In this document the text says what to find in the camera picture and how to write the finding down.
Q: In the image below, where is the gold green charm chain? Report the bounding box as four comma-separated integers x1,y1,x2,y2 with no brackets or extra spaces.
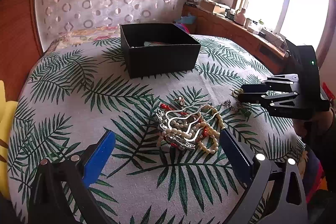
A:
223,88,253,117

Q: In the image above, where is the white pearl necklace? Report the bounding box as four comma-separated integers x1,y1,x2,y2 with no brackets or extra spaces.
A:
156,104,226,154

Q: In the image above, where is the red bead bracelet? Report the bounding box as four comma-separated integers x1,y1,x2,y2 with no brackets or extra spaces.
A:
159,103,211,148

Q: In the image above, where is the silver wavy hair pin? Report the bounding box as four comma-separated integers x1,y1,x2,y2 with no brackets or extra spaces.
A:
164,104,215,143

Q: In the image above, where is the silver crystal hair comb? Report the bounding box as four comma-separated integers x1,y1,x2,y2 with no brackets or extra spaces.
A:
155,108,195,151

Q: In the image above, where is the person's right hand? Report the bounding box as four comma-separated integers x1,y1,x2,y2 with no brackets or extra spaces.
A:
293,119,317,138

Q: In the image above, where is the small silver brooch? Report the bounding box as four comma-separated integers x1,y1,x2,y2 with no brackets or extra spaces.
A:
175,96,185,106

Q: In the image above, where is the white bottle on sill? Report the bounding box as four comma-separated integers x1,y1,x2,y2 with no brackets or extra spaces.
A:
234,8,246,26

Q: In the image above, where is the palm leaf print bedsheet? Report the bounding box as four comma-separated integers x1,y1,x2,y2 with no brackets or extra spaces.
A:
7,35,304,223

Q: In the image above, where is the wooden windowsill cabinet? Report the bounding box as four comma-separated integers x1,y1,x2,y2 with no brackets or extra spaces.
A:
182,4,287,75

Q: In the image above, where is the yellow plush toy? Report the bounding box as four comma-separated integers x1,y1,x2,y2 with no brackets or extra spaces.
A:
0,81,18,200

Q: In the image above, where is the cardboard box on cabinet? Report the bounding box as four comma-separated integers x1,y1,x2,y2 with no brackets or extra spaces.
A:
199,0,231,14

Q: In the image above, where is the blue blanket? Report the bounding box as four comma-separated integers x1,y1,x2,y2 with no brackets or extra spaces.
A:
174,23,190,34

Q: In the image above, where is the black square storage box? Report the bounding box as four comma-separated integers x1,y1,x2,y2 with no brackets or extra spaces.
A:
120,23,201,79

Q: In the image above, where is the wooden wardrobe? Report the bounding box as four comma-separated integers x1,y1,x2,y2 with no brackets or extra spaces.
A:
1,0,43,101

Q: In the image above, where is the floral quilt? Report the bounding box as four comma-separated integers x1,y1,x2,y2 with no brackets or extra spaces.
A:
45,26,120,54

